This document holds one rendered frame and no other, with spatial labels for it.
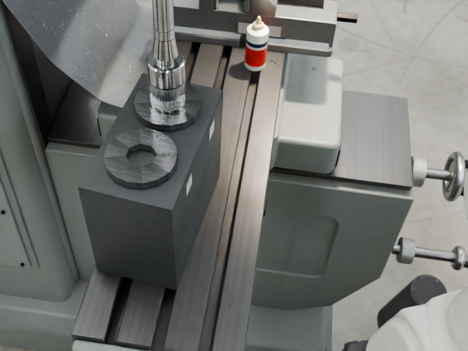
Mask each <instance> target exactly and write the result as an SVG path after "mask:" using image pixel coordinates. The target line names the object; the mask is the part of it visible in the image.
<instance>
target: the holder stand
mask: <svg viewBox="0 0 468 351"><path fill-rule="evenodd" d="M185 89H186V103H185V105H184V107H183V108H182V109H181V110H179V111H177V112H174V113H169V114H166V113H162V112H159V111H156V110H155V109H153V108H152V106H151V104H150V94H149V85H148V74H146V73H143V74H141V76H140V78H139V80H138V82H137V83H136V85H135V87H134V88H133V90H132V92H131V94H130V96H129V97H128V99H127V101H126V103H125V104H124V106H123V108H122V109H121V111H120V113H119V115H118V117H117V119H116V120H115V122H114V124H113V125H112V127H111V129H110V130H109V133H108V135H107V136H106V138H105V140H104V141H103V143H102V145H101V146H100V149H99V150H98V152H97V154H96V155H95V157H94V159H93V161H92V162H91V164H90V166H89V168H88V169H87V171H86V173H85V175H84V177H83V178H82V180H81V182H80V183H79V185H78V191H79V196H80V199H81V205H82V208H83V211H84V217H85V220H86V225H87V229H88V234H89V237H90V241H91V246H92V250H93V255H94V258H95V264H96V267H97V269H98V270H100V271H103V272H108V273H111V274H116V275H119V276H123V277H127V278H130V279H135V280H138V281H142V282H146V283H151V284H153V285H156V286H161V287H165V288H169V289H172V290H176V289H177V288H178V286H179V283H180V280H181V278H182V275H183V272H184V271H185V267H186V265H187V261H188V260H189V256H190V254H191V252H192V249H193V246H194V243H195V241H196V238H197V235H198V232H199V230H200V228H201V224H202V223H203V219H204V217H205V214H206V212H207V209H208V206H209V204H210V201H211V198H212V195H213V193H214V190H215V187H216V185H217V182H218V179H219V174H220V157H221V122H222V103H223V91H222V90H220V89H217V88H210V87H207V86H201V85H198V84H191V83H188V82H185Z"/></svg>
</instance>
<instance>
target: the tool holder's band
mask: <svg viewBox="0 0 468 351"><path fill-rule="evenodd" d="M147 68H148V71H149V72H150V73H151V74H152V75H154V76H156V77H160V78H172V77H176V76H178V75H179V74H181V73H182V72H183V70H184V69H185V58H184V56H183V55H182V54H181V53H180V52H178V56H177V57H176V58H175V61H174V62H173V63H172V64H170V65H162V64H159V63H158V62H157V59H156V58H154V56H153V53H151V54H150V55H149V56H148V58H147Z"/></svg>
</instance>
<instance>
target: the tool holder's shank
mask: <svg viewBox="0 0 468 351"><path fill-rule="evenodd" d="M152 3H153V24H154V34H155V37H154V43H153V56H154V58H155V59H157V62H158V63H159V64H162V65H170V64H172V63H173V62H174V61H175V59H176V57H177V56H178V47H177V43H176V37H175V27H174V8H173V0H152Z"/></svg>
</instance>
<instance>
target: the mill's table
mask: <svg viewBox="0 0 468 351"><path fill-rule="evenodd" d="M176 43H177V47H178V51H179V52H180V53H181V54H182V55H183V56H184V58H185V82H188V83H191V84H198V85H201V86H207V87H210V88H217V89H220V90H222V91H223V103H222V122H221V157H220V174H219V179H218V182H217V185H216V187H215V190H214V193H213V195H212V198H211V201H210V204H209V206H208V209H207V212H206V214H205V217H204V219H203V223H202V224H201V228H200V230H199V232H198V235H197V238H196V241H195V243H194V246H193V249H192V252H191V254H190V256H189V260H188V261H187V265H186V267H185V271H184V272H183V275H182V278H181V280H180V283H179V286H178V288H177V289H176V290H172V289H169V288H165V287H161V286H156V285H153V284H151V283H146V282H142V281H138V280H135V279H130V278H127V277H123V276H119V275H116V274H111V273H108V272H103V271H100V270H98V269H97V267H96V264H95V266H94V268H93V272H92V275H91V278H90V281H89V283H88V286H87V289H86V292H85V295H84V298H83V301H82V303H81V307H80V310H79V313H78V316H77V319H76V322H75V325H74V328H73V330H72V333H71V336H72V339H73V341H74V343H73V346H72V351H245V346H246V340H247V331H248V325H249V316H250V310H251V301H252V295H253V289H254V280H255V274H256V265H257V259H258V250H259V244H260V234H261V229H262V223H263V217H264V216H265V211H266V206H267V199H266V193H267V184H268V178H269V172H270V163H271V157H272V148H273V142H274V133H275V127H276V117H277V111H278V106H279V96H280V91H281V82H282V76H283V67H284V61H285V55H286V53H285V52H273V51H267V56H266V62H265V67H264V68H263V69H262V70H259V71H252V70H249V69H247V68H246V67H245V65H244V59H245V49H246V43H245V42H241V43H240V46H239V47H231V46H225V45H214V44H207V43H201V42H190V41H184V40H176Z"/></svg>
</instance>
